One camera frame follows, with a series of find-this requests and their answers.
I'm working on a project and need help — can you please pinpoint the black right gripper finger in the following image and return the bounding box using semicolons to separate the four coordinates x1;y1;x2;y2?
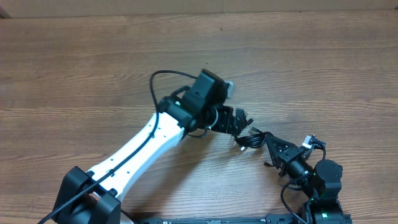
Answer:
268;146;284;169
266;134;295;156

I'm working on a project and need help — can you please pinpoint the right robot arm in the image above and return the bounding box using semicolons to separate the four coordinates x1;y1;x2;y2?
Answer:
265;135;353;224

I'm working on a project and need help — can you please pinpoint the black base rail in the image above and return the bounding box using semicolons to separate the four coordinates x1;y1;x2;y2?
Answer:
133;215;298;224

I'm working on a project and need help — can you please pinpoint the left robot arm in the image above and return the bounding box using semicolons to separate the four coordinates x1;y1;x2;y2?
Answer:
41;69;252;224

